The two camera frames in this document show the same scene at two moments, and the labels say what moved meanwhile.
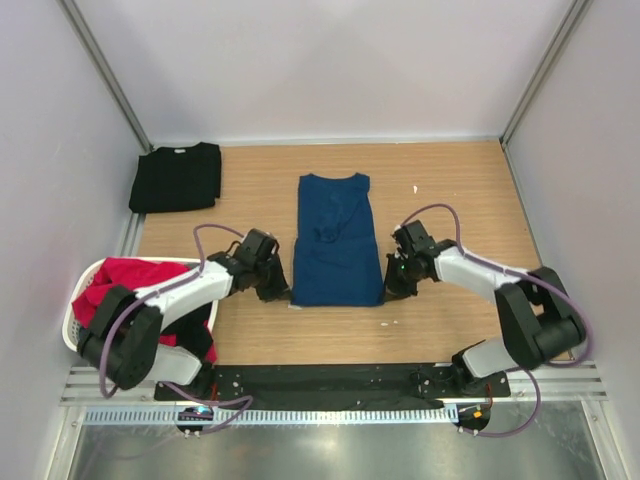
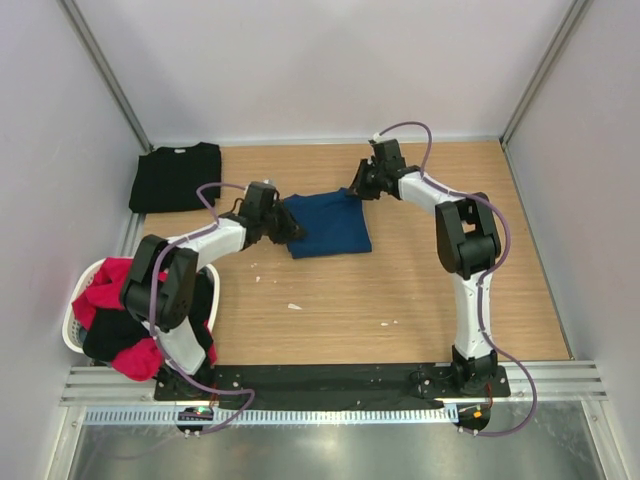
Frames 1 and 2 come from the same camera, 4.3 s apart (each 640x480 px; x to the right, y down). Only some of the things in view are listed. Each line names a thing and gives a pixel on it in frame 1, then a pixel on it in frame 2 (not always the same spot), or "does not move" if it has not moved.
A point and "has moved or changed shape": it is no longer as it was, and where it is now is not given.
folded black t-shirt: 176,178 does not move
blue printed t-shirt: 336,255 has moved or changed shape
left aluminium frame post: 72,10 does not move
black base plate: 334,385 does not move
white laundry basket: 72,334 does not move
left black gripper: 280,290 → 290,229
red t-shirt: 133,274 does not move
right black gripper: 394,289 → 358,187
